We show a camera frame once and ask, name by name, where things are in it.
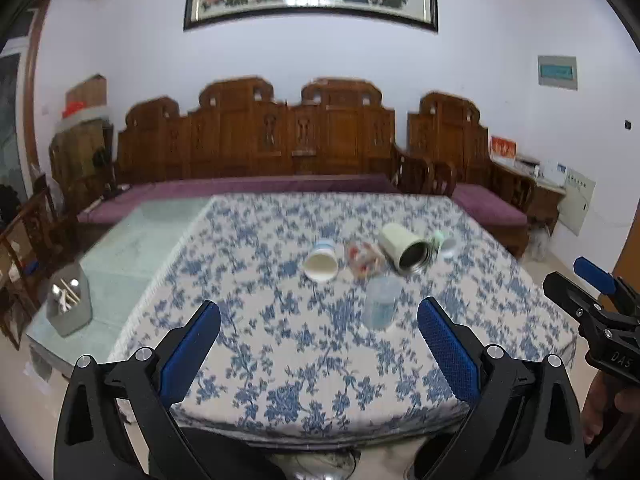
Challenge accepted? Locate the patterned clear glass cup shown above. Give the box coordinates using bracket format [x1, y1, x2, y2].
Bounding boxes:
[345, 241, 387, 281]

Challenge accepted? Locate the wooden cabinet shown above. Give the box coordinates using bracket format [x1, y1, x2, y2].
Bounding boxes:
[49, 119, 118, 201]

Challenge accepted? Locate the clear plastic cup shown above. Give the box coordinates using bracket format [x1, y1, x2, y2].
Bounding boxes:
[364, 275, 403, 331]

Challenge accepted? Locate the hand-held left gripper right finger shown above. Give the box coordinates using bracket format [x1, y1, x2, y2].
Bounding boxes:
[416, 296, 587, 480]

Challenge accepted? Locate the wooden side table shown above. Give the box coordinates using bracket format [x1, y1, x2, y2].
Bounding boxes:
[490, 155, 567, 233]

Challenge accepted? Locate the cream cup with steel lining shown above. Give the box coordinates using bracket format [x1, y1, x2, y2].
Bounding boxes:
[378, 222, 441, 276]

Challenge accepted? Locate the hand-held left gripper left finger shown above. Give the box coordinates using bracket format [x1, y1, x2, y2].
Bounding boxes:
[54, 300, 222, 480]

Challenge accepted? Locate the cardboard box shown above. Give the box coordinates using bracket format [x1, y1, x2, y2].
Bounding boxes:
[65, 74, 108, 117]

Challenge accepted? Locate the purple sofa cushion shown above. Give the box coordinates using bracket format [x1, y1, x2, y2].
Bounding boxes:
[77, 174, 397, 225]

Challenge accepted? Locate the glass-top table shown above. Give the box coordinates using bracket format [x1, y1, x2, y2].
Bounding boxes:
[24, 196, 218, 386]

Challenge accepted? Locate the plastic bag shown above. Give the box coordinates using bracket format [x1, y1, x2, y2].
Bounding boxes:
[527, 222, 553, 261]

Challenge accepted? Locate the white cup with blue rim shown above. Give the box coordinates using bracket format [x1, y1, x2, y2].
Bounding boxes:
[304, 240, 340, 283]

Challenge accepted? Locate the white metal wall box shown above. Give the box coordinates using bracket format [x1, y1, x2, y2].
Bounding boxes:
[557, 172, 597, 236]

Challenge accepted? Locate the person's right hand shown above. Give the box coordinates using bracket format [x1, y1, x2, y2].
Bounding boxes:
[581, 374, 612, 446]

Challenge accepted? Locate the wooden chair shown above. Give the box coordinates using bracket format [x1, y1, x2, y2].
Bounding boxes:
[0, 175, 81, 351]

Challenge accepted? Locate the carved wooden armchair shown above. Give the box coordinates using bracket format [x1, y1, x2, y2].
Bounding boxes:
[392, 91, 538, 261]

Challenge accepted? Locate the blue floral tablecloth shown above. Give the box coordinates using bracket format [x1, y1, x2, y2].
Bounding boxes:
[107, 192, 581, 444]

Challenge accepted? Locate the grey utensil holder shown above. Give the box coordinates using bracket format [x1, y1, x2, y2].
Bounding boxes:
[46, 262, 93, 337]

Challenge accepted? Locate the red box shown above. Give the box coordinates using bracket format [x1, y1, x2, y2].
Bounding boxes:
[490, 136, 517, 161]

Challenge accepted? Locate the purple armchair cushion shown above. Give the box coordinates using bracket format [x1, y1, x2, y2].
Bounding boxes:
[450, 182, 528, 227]

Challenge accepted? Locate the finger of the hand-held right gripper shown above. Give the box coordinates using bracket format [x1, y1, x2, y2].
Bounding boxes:
[573, 256, 640, 322]
[542, 271, 608, 332]

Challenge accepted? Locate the carved wooden sofa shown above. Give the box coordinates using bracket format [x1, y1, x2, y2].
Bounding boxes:
[114, 76, 401, 196]

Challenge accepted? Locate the wall electrical panel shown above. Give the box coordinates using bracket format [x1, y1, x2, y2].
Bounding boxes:
[537, 54, 578, 92]

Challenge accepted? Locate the small green cup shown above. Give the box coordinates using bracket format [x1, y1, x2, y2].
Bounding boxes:
[432, 230, 458, 260]

